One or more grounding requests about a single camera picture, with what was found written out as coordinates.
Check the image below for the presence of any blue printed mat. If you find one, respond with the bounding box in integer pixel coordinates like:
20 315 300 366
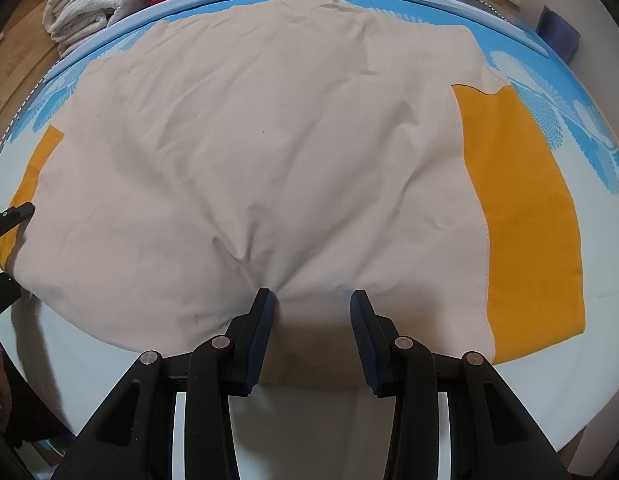
0 0 619 480

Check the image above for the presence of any purple box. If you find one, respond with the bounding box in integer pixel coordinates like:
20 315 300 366
536 5 583 62

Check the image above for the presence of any beige and yellow jacket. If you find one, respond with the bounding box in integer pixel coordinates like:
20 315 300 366
0 0 587 390

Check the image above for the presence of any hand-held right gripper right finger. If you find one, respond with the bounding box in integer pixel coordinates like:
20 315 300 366
349 288 574 480

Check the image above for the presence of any pile of white clothes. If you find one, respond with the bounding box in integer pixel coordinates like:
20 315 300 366
43 0 156 57

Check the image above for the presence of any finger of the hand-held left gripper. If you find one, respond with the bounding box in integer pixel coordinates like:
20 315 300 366
0 202 36 238

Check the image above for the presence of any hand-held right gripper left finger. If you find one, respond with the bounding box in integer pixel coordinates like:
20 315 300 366
49 287 279 480

